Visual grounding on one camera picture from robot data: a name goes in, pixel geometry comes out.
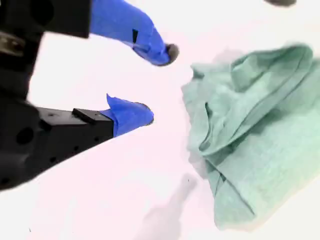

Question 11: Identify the pale green T-shirt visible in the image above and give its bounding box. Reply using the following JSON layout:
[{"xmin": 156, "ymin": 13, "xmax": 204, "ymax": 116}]
[{"xmin": 181, "ymin": 43, "xmax": 320, "ymax": 232}]

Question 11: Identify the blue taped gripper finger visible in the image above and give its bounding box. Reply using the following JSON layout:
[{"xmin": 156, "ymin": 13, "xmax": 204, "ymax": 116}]
[
  {"xmin": 44, "ymin": 0, "xmax": 180, "ymax": 67},
  {"xmin": 37, "ymin": 93, "xmax": 155, "ymax": 173}
]

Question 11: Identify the blue taped gripper finger with dark tip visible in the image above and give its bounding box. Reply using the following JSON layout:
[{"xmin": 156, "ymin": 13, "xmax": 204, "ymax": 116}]
[{"xmin": 264, "ymin": 0, "xmax": 298, "ymax": 7}]

